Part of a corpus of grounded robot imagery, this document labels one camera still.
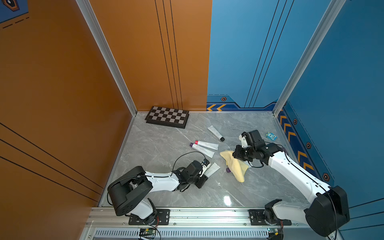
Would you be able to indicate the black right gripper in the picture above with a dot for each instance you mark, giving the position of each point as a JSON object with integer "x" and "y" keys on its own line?
{"x": 237, "y": 154}

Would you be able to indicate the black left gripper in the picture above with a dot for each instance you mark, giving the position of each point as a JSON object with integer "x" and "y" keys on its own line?
{"x": 203, "y": 180}

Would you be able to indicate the white toothpaste tube purple cap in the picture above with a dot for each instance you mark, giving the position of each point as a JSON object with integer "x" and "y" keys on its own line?
{"x": 211, "y": 170}

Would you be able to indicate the yellow cleaning cloth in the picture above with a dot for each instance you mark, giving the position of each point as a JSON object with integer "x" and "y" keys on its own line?
{"x": 236, "y": 166}

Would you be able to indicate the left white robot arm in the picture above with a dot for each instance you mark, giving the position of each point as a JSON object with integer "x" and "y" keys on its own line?
{"x": 128, "y": 193}

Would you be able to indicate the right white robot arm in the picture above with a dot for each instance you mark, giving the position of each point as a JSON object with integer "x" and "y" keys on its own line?
{"x": 327, "y": 207}

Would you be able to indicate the white tube pink cap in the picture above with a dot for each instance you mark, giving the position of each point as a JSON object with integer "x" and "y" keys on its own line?
{"x": 211, "y": 146}

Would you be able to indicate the white tube black cap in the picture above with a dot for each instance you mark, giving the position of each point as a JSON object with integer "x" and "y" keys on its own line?
{"x": 214, "y": 131}

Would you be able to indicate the teal small toy card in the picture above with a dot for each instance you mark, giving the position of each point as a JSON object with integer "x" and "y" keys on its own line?
{"x": 271, "y": 136}

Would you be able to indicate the folding chessboard box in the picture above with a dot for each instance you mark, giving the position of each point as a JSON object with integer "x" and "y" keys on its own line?
{"x": 167, "y": 117}

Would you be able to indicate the right green circuit board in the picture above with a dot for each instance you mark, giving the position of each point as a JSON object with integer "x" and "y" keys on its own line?
{"x": 276, "y": 234}

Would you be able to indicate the green circuit board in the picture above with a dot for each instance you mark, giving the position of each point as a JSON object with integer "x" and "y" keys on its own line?
{"x": 276, "y": 234}
{"x": 147, "y": 233}

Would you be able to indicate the left green circuit board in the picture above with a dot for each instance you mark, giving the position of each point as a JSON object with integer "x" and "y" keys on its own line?
{"x": 147, "y": 233}

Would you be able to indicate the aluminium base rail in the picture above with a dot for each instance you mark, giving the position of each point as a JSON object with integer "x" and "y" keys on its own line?
{"x": 193, "y": 223}

